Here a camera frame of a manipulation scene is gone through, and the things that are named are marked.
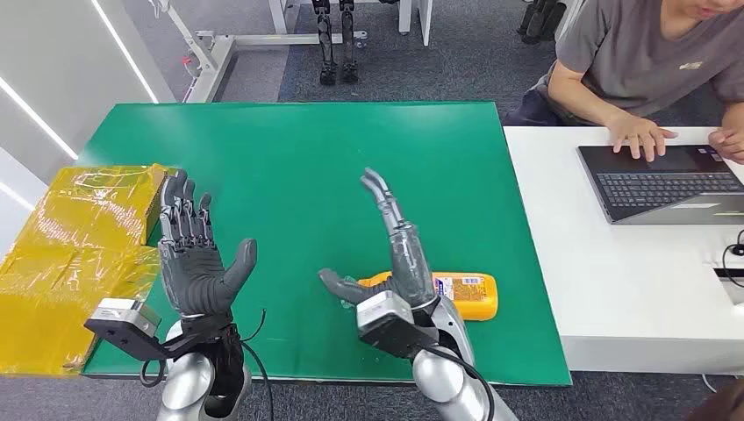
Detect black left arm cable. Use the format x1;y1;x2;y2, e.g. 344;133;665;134
138;308;275;421

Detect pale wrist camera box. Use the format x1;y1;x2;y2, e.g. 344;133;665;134
83;297;175;361
355;290;441;360

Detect white table leg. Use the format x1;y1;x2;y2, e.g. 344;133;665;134
397;0;435;47

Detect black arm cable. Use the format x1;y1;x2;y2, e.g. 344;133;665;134
423;346;497;421
138;308;275;421

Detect person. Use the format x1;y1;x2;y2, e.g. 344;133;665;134
502;0;744;166

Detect dark brown object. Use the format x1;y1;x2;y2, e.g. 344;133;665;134
684;377;744;421

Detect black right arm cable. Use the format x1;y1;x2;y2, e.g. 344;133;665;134
423;346;497;421

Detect orange bottle with clear cap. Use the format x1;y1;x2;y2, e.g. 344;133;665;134
357;271;500;323

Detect person's left hand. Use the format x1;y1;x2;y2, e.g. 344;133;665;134
707;123;744;166

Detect white device with black slot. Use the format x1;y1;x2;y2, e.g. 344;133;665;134
712;251;744;307

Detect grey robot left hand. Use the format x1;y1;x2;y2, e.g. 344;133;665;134
158;168;258;319

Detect dark grey laptop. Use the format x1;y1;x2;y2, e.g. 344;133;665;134
576;144;744;226

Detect black chair base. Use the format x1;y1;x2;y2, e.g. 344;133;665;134
517;0;569;46

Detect white desk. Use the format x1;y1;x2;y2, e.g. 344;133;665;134
502;125;744;377

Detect person's right hand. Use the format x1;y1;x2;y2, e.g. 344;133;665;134
606;113;679;163

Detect green table mat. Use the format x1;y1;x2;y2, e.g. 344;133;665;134
76;101;575;389

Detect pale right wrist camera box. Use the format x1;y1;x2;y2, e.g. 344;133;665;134
355;290;441;360

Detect white metal stand frame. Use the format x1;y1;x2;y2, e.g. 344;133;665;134
147;0;369;105

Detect black robot leg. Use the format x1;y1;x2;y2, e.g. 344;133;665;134
311;0;339;87
339;0;361;85

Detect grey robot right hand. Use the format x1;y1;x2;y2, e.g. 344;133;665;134
318;168;440;310

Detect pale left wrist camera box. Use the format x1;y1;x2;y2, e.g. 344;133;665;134
83;297;175;361

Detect black cable on desk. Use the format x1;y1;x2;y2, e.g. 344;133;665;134
721;229;744;289

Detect yellow taped cardboard box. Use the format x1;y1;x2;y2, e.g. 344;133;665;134
0;163;180;377

